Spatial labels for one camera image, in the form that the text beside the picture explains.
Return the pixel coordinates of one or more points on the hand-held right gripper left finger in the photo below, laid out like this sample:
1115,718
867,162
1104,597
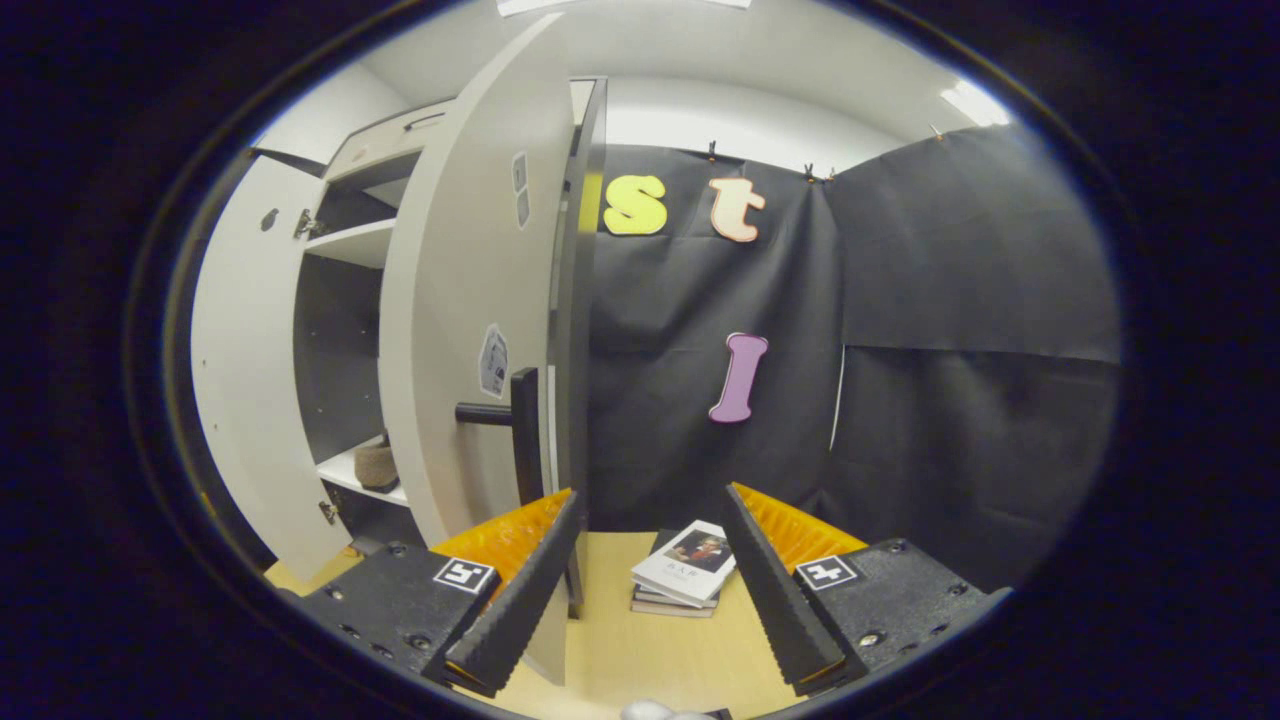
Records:
530,590

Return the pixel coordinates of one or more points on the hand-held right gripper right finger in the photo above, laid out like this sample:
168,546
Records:
770,590

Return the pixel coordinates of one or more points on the brown fuzzy shoe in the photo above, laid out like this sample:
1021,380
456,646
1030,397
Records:
377,467

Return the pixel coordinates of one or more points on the white cabinet door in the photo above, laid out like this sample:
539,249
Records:
245,380
450,300

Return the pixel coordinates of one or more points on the white grey shoe cabinet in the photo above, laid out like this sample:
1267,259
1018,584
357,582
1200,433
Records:
350,245

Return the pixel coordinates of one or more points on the grey cabinet drawer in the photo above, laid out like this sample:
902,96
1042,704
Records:
385,140

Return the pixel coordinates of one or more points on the white portrait cover book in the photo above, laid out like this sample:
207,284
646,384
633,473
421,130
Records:
685,565

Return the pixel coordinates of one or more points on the thin grey book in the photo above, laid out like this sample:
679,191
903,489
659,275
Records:
665,610
660,598

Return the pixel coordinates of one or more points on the white rounded object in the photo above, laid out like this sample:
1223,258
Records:
655,712

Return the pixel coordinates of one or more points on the black backdrop cloth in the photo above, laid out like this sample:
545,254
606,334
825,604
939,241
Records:
950,450

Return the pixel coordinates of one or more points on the small ceiling light panel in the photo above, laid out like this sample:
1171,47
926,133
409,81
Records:
975,103

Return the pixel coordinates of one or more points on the long ceiling light panel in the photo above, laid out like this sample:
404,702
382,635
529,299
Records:
540,5

